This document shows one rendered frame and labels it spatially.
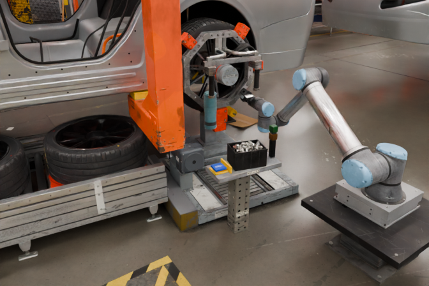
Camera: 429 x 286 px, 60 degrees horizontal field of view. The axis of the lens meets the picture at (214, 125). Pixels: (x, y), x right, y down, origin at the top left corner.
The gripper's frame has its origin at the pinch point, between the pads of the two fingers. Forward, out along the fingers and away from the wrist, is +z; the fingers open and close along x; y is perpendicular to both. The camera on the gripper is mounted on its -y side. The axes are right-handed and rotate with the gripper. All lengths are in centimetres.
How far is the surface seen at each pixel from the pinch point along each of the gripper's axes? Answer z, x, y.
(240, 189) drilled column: -71, -52, -7
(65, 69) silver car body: 10, -63, -106
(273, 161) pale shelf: -72, -27, 0
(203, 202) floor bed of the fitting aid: -42, -76, 3
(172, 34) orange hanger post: -44, -9, -88
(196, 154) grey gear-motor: -29, -54, -17
